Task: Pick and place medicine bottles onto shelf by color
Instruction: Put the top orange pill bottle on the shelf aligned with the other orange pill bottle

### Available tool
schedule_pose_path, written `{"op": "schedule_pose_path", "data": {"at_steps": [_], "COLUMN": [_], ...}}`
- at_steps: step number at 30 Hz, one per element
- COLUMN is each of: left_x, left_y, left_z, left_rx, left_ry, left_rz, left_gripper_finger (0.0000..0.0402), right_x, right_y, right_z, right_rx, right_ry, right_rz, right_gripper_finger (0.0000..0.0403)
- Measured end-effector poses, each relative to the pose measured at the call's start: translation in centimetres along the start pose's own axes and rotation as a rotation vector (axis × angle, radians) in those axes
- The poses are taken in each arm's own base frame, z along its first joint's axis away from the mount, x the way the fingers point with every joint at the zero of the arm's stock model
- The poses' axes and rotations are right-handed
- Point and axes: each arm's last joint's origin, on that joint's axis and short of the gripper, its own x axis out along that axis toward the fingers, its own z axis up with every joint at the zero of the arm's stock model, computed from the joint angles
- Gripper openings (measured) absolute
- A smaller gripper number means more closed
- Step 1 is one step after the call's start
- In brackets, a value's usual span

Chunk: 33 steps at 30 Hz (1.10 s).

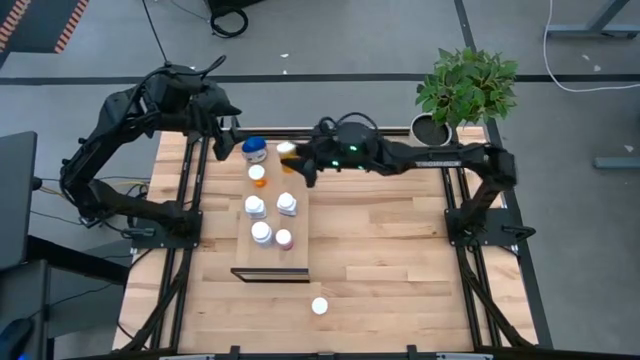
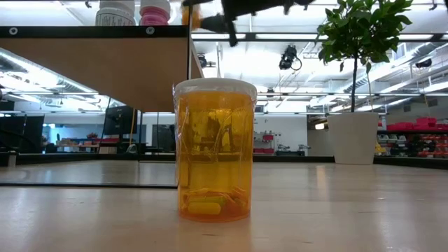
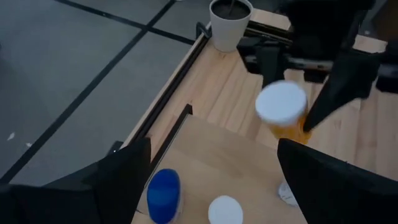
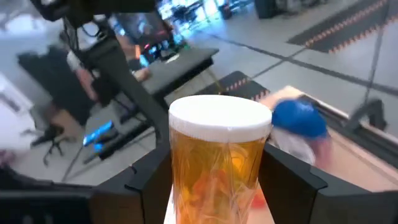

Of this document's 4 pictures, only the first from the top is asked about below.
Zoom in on green plant white pot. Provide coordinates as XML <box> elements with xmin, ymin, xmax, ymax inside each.
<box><xmin>409</xmin><ymin>46</ymin><xmax>520</xmax><ymax>148</ymax></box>

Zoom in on grey desk leg frame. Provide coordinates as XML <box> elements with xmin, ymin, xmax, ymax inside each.
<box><xmin>544</xmin><ymin>0</ymin><xmax>640</xmax><ymax>41</ymax></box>

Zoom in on pink bottle white cap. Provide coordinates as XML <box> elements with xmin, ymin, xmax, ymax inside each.
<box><xmin>274</xmin><ymin>228</ymin><xmax>295</xmax><ymax>252</ymax></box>

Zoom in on dark blue chair part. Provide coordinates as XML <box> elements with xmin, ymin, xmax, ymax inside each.
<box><xmin>0</xmin><ymin>317</ymin><xmax>34</xmax><ymax>360</ymax></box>

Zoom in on dark mat orange striped edges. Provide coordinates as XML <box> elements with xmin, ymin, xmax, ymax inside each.
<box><xmin>0</xmin><ymin>0</ymin><xmax>91</xmax><ymax>55</ymax></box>

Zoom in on dark grey desk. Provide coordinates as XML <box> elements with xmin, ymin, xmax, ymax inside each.
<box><xmin>0</xmin><ymin>233</ymin><xmax>132</xmax><ymax>360</ymax></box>

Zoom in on black monitor panel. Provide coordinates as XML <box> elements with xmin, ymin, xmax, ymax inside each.
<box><xmin>0</xmin><ymin>130</ymin><xmax>40</xmax><ymax>271</ymax></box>

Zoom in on black aluminium table frame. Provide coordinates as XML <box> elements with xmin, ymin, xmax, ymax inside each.
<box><xmin>112</xmin><ymin>125</ymin><xmax>555</xmax><ymax>360</ymax></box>

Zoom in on grey floor bar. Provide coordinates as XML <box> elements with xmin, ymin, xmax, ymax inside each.
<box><xmin>593</xmin><ymin>156</ymin><xmax>640</xmax><ymax>170</ymax></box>

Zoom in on wooden shelf black frame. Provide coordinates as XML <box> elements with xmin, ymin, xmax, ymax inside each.
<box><xmin>230</xmin><ymin>138</ymin><xmax>311</xmax><ymax>285</ymax></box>

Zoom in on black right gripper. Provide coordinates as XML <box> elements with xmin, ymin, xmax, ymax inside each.
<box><xmin>291</xmin><ymin>137</ymin><xmax>346</xmax><ymax>190</ymax></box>

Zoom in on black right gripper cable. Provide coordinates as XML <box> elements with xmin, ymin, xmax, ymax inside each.
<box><xmin>316</xmin><ymin>111</ymin><xmax>380</xmax><ymax>137</ymax></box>

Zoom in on thin black floor cable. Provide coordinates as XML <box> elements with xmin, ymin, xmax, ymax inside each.
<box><xmin>141</xmin><ymin>0</ymin><xmax>171</xmax><ymax>66</ymax></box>

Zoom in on clear bottle blue cap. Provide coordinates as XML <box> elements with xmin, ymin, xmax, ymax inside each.
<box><xmin>241</xmin><ymin>135</ymin><xmax>269</xmax><ymax>165</ymax></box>

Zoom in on black equipment base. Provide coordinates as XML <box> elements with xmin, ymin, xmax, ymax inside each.
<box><xmin>206</xmin><ymin>0</ymin><xmax>266</xmax><ymax>14</ymax></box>

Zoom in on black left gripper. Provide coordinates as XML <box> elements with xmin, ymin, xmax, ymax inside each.
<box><xmin>189</xmin><ymin>87</ymin><xmax>244</xmax><ymax>162</ymax></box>

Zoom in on white floor cable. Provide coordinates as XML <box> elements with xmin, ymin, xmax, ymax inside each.
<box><xmin>542</xmin><ymin>0</ymin><xmax>640</xmax><ymax>94</ymax></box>

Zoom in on coiled black cable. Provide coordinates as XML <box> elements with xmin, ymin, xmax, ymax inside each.
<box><xmin>209</xmin><ymin>6</ymin><xmax>250</xmax><ymax>40</ymax></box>

